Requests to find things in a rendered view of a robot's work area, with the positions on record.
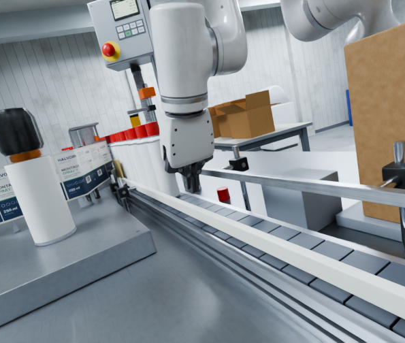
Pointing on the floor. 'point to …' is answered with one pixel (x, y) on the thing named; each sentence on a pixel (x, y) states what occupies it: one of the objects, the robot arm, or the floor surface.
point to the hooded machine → (281, 110)
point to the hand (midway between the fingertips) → (191, 182)
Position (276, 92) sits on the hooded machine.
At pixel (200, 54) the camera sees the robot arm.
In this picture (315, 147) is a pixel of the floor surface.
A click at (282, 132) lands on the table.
